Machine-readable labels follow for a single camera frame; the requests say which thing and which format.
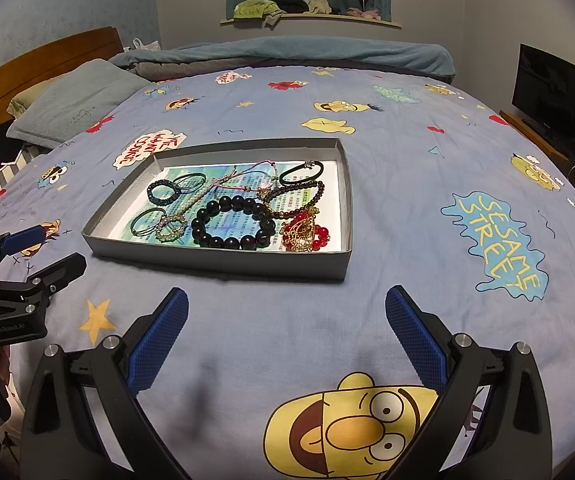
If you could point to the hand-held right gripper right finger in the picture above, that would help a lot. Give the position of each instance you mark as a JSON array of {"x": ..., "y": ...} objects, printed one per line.
[{"x": 415, "y": 332}]

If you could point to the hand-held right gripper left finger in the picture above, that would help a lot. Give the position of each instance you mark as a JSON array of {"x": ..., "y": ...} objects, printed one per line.
[{"x": 160, "y": 340}]

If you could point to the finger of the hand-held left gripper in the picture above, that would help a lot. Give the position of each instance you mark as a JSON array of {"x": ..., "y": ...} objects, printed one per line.
[
  {"x": 22, "y": 239},
  {"x": 62, "y": 270}
]

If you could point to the grey cardboard box lid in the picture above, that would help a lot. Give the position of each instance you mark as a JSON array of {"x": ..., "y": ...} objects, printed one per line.
[{"x": 217, "y": 260}]

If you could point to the white printed cloth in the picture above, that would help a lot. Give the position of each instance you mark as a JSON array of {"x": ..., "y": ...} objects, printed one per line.
[{"x": 15, "y": 395}]

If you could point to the printed paper sheet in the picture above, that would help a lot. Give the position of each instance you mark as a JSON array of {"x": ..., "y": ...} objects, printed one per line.
[{"x": 232, "y": 220}]

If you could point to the green pillow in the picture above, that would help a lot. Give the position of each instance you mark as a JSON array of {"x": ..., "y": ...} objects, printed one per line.
[{"x": 25, "y": 97}]

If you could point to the grey pillow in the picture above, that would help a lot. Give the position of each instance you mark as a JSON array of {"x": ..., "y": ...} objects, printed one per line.
[{"x": 77, "y": 100}]

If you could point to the blue cartoon printed bedsheet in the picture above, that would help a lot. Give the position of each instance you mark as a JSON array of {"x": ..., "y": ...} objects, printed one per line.
[{"x": 417, "y": 160}]

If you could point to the wooden headboard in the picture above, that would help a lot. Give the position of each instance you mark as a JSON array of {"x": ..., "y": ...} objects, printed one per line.
[{"x": 32, "y": 57}]

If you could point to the grey blanket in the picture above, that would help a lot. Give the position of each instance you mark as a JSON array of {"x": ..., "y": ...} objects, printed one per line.
[{"x": 167, "y": 71}]

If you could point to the white plastic bag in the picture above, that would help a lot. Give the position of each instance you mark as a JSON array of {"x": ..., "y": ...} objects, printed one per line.
[{"x": 142, "y": 44}]

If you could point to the wooden television stand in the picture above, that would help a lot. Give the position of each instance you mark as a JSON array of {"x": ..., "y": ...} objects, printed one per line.
[{"x": 527, "y": 132}]

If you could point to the black television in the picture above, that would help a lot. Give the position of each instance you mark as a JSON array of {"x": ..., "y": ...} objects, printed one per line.
[{"x": 552, "y": 95}]

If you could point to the blue duvet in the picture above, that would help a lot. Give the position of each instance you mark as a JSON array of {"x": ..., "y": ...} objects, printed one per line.
[{"x": 317, "y": 55}]

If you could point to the green cloth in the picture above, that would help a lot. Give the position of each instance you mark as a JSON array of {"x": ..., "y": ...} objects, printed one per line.
[{"x": 252, "y": 9}]

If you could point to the pink cloth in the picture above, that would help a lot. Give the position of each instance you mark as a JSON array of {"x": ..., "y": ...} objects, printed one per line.
[{"x": 365, "y": 13}]

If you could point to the window sill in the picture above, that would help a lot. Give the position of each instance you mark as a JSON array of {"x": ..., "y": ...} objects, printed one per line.
[{"x": 317, "y": 19}]

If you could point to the beige cloth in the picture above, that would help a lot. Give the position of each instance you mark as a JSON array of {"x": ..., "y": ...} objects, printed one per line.
[{"x": 318, "y": 4}]

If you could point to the black cloth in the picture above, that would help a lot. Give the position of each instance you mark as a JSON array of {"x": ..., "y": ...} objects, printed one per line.
[{"x": 290, "y": 2}]

